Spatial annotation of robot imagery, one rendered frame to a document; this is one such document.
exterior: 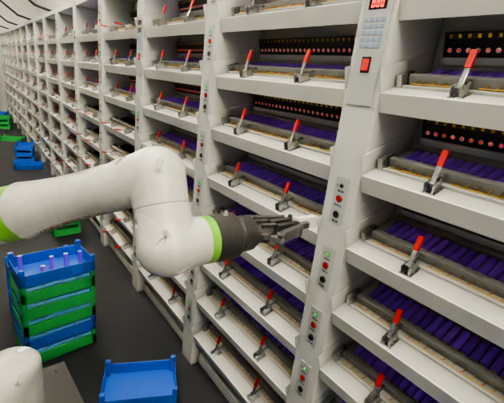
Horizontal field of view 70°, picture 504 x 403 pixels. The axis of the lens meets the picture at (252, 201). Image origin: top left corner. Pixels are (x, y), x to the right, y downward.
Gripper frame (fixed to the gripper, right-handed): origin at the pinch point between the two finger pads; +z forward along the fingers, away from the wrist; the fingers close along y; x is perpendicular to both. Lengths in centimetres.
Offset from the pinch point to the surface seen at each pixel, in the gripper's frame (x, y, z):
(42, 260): -60, -120, -40
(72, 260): -60, -115, -28
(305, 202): -2.8, -17.9, 18.6
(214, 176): -7, -63, 14
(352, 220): 0.5, 4.0, 12.6
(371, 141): 20.3, 4.0, 13.3
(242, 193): -6.9, -42.5, 12.6
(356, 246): -6.3, 5.7, 14.4
